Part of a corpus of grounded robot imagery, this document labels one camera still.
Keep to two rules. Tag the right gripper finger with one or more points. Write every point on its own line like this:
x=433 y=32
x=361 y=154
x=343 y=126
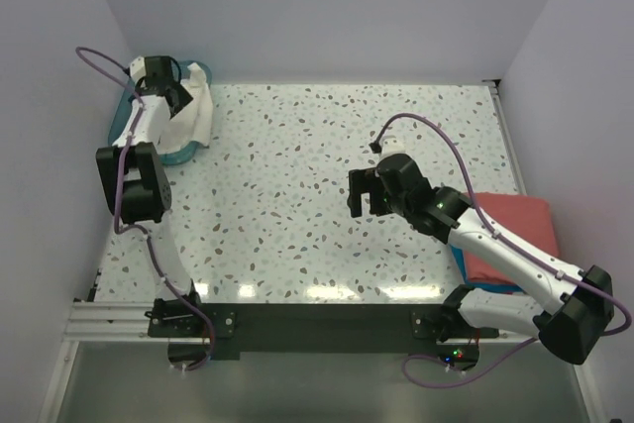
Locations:
x=355 y=204
x=361 y=181

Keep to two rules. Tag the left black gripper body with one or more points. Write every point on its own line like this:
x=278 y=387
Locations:
x=179 y=97

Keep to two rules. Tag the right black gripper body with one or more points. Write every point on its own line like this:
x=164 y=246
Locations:
x=367 y=192

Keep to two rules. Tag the white t shirt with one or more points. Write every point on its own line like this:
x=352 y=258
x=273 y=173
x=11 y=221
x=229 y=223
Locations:
x=192 y=126

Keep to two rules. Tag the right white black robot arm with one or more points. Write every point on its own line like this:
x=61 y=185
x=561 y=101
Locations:
x=566 y=308

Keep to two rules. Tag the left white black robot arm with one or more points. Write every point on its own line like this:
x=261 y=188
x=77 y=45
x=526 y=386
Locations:
x=138 y=192

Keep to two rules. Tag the blue folded t shirt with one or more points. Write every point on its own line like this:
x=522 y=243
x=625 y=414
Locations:
x=458 y=256

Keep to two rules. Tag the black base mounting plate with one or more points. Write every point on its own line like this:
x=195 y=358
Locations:
x=452 y=350

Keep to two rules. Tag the aluminium extrusion rail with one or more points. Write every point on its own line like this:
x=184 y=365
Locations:
x=106 y=324

